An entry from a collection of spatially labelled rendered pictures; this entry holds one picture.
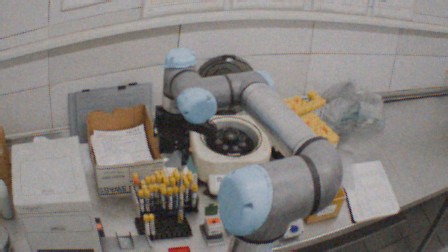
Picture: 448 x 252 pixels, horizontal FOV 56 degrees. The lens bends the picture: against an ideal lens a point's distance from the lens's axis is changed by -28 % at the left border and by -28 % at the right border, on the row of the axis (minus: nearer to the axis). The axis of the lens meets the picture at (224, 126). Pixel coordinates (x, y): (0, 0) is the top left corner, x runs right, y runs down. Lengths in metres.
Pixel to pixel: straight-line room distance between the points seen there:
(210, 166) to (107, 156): 0.35
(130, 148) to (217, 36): 0.48
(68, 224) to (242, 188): 0.69
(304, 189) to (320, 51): 1.28
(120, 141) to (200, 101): 0.75
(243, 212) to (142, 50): 1.09
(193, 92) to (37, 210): 0.57
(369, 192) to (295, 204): 1.04
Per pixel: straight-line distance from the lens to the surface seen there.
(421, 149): 2.29
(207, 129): 1.43
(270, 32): 1.99
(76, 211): 1.40
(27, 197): 1.39
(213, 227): 1.62
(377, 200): 1.91
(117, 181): 1.74
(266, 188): 0.88
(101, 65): 1.87
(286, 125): 1.09
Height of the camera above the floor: 2.16
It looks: 38 degrees down
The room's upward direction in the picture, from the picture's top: 7 degrees clockwise
